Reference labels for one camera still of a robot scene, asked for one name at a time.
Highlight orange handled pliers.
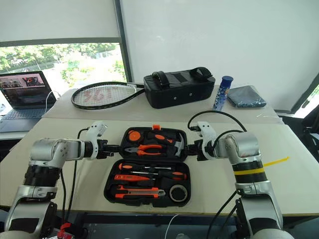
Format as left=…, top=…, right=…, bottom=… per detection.
left=124, top=144, right=164, bottom=157

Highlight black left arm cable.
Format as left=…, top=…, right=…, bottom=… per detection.
left=63, top=126, right=90, bottom=225

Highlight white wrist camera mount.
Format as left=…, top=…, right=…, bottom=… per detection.
left=196, top=121, right=218, bottom=162
left=86, top=121, right=109, bottom=160

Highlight dark laptop computer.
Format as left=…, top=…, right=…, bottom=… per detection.
left=0, top=71, right=58, bottom=133

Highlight stubby orange black screwdriver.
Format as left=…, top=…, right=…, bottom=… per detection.
left=147, top=132, right=174, bottom=145

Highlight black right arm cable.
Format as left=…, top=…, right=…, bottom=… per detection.
left=187, top=111, right=248, bottom=148

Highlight black tennis racket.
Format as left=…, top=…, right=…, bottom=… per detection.
left=70, top=81, right=146, bottom=111

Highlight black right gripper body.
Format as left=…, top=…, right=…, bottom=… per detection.
left=194, top=139, right=208, bottom=162

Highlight black electrical tape roll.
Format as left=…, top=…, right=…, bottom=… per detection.
left=169, top=184, right=188, bottom=202

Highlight black plastic tool case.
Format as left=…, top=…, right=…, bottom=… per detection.
left=103, top=124, right=192, bottom=209

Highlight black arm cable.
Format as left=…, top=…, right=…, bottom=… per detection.
left=63, top=126, right=90, bottom=225
left=187, top=111, right=248, bottom=148

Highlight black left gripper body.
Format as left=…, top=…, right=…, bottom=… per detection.
left=96, top=139, right=111, bottom=160

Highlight orange tape measure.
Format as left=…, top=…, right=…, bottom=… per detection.
left=128, top=129, right=143, bottom=143

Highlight thin black hanging cable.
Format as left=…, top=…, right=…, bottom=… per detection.
left=206, top=190, right=240, bottom=239

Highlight black office chair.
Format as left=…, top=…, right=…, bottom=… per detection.
left=283, top=104, right=319, bottom=160

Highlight blue cylindrical tube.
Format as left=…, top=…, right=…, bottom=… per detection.
left=212, top=75, right=234, bottom=111

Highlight thin white cable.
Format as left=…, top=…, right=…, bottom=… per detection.
left=165, top=213, right=180, bottom=239
left=44, top=89, right=61, bottom=113

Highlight screwdriver with orange black handle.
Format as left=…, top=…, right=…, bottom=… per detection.
left=130, top=170, right=188, bottom=181
left=118, top=162, right=173, bottom=172

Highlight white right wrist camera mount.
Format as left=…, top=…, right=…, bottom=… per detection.
left=196, top=121, right=218, bottom=162

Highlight black padded bag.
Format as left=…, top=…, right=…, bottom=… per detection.
left=143, top=66, right=216, bottom=110

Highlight orange utility knife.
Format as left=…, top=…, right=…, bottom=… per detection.
left=114, top=185, right=166, bottom=199

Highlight folded blue cloth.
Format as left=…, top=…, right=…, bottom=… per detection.
left=226, top=85, right=267, bottom=109

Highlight dark window frame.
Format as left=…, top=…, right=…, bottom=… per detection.
left=0, top=0, right=134, bottom=84

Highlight orange voltage tester pen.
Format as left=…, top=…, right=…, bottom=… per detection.
left=114, top=174, right=156, bottom=182

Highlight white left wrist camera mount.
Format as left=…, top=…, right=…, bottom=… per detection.
left=86, top=121, right=109, bottom=160

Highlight yellow tape strip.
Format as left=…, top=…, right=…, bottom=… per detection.
left=263, top=156, right=291, bottom=168

